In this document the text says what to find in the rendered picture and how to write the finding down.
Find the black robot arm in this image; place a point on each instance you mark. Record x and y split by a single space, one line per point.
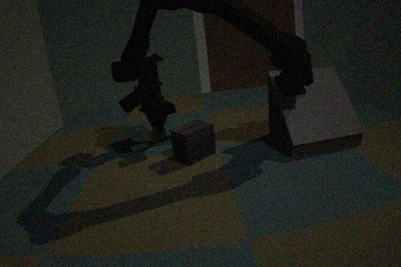
288 52

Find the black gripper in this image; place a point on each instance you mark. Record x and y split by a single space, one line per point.
155 110

